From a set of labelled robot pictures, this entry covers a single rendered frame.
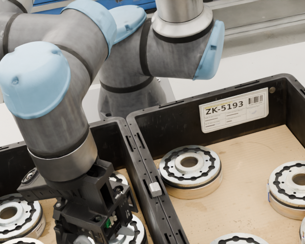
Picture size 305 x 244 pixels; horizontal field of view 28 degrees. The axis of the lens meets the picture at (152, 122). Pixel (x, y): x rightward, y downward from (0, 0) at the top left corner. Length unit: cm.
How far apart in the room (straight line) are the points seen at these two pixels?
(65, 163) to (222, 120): 44
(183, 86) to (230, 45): 164
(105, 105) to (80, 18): 57
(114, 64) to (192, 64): 16
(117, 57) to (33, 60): 56
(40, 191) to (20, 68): 22
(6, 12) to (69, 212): 26
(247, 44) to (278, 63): 156
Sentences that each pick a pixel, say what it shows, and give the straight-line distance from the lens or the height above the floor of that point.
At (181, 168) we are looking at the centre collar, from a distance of 98.
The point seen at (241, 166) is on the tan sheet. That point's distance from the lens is 103.
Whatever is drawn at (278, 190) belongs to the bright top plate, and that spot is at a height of 86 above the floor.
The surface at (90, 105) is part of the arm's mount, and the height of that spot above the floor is 77.
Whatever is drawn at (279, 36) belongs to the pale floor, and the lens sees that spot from 318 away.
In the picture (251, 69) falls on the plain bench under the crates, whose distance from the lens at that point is 155.
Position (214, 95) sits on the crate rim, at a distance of 104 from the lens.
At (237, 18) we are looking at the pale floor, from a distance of 340.
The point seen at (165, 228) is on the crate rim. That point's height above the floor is 93.
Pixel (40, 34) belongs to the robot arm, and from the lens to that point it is 73.
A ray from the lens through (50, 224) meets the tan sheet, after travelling 100.
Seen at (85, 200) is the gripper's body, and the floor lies 100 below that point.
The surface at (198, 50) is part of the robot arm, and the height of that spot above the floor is 95.
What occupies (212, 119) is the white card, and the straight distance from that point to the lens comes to 106.
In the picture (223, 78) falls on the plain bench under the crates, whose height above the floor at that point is 70.
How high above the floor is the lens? 149
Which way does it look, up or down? 35 degrees down
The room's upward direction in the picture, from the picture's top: 9 degrees counter-clockwise
